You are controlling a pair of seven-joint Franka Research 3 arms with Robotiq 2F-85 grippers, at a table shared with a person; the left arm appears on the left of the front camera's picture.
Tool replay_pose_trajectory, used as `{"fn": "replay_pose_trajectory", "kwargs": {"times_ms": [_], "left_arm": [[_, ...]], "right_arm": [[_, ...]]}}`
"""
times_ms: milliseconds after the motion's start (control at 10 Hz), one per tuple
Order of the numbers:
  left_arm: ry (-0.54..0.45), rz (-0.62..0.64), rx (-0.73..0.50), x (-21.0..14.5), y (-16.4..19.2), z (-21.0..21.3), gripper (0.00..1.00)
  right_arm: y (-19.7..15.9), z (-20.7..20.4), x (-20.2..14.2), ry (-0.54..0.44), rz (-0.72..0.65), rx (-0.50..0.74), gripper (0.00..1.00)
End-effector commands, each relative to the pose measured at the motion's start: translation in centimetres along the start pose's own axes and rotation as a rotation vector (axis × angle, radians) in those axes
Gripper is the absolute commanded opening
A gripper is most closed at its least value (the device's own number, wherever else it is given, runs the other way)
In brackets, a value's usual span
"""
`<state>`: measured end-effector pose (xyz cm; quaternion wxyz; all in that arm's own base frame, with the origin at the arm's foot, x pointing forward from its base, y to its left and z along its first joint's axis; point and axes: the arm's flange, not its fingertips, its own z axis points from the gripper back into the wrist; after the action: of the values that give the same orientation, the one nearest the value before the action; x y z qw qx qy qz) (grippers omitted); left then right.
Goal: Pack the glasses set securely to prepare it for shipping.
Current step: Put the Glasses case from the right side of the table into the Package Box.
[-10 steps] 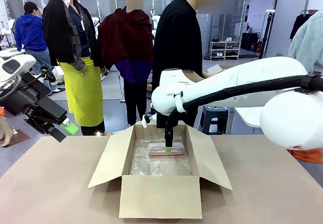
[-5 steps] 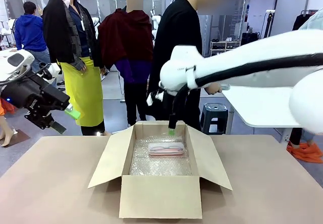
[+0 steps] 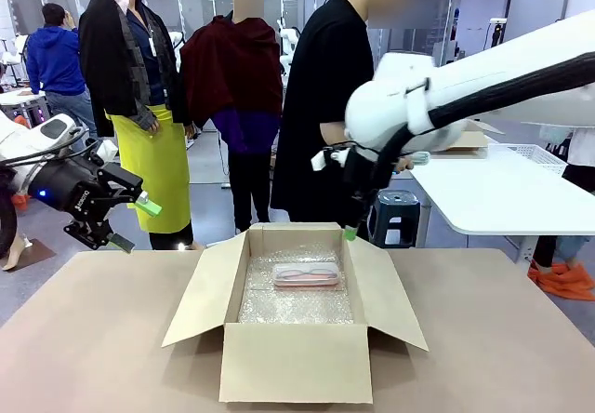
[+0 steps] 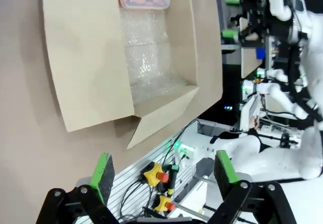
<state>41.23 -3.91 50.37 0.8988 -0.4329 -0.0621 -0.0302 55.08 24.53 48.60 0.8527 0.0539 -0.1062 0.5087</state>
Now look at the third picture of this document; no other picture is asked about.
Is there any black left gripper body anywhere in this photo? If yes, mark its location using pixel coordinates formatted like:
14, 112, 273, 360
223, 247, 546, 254
28, 158, 112, 222

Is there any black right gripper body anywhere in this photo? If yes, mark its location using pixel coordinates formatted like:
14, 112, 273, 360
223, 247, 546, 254
342, 148, 392, 201

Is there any pink glasses case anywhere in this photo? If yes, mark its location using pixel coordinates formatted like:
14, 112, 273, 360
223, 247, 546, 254
271, 261, 341, 290

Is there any mannequin with yellow apron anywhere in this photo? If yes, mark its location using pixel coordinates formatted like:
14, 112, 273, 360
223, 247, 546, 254
78, 0, 205, 252

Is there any dark blue plastic stool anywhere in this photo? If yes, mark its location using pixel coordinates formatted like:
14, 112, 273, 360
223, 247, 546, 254
368, 188, 422, 249

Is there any orange hanging garment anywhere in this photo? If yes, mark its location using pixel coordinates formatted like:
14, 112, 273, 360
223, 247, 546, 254
9, 113, 32, 210

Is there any brown floor mat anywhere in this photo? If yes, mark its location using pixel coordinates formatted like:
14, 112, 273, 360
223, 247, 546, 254
0, 238, 58, 271

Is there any beige mannequin foot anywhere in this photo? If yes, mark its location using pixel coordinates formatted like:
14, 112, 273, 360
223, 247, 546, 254
1, 233, 33, 273

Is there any clear bubble wrap sheet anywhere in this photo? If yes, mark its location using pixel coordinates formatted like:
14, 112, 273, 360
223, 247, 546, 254
237, 240, 355, 326

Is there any person in black t-shirt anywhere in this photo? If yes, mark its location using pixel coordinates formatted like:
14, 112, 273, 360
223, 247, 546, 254
269, 0, 436, 237

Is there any white background desk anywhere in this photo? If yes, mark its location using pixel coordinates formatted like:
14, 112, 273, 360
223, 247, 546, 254
0, 87, 48, 107

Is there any person in blue hoodie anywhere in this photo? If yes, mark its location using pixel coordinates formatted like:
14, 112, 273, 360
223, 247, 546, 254
25, 2, 99, 140

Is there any white side table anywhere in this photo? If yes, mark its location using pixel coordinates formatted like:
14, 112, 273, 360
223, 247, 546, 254
408, 141, 595, 260

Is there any mannequin with maroon cloak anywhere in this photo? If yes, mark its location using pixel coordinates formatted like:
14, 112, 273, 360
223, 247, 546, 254
179, 0, 284, 235

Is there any white plastic basket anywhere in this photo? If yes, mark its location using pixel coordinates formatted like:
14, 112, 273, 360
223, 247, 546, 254
486, 142, 569, 177

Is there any black tripod stand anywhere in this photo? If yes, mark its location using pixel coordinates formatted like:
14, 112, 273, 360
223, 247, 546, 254
483, 17, 509, 54

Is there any orange cloth on floor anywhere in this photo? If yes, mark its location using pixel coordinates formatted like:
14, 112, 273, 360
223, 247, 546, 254
527, 260, 595, 302

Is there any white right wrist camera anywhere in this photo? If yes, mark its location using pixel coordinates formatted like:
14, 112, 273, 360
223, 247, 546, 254
310, 147, 350, 172

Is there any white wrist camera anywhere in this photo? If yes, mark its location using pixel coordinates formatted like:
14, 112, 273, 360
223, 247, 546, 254
310, 147, 350, 172
86, 139, 120, 166

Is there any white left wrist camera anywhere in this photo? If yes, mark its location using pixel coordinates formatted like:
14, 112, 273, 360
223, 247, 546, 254
86, 139, 120, 166

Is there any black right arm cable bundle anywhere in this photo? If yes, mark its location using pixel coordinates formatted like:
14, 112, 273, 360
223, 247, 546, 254
343, 51, 595, 209

